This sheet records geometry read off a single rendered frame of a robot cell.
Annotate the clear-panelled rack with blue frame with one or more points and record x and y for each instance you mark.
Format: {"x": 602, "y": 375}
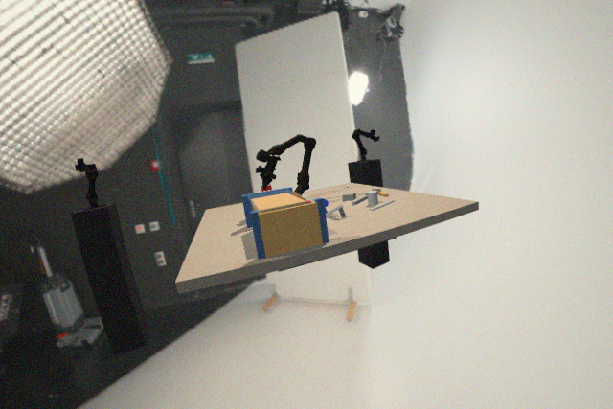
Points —
{"x": 284, "y": 221}

